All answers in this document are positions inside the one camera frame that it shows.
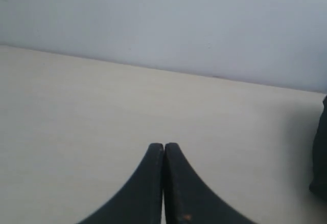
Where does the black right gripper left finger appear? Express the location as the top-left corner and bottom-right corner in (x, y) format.
(81, 143), (164, 224)

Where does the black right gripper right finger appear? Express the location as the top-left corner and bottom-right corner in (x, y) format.
(164, 143), (253, 224)

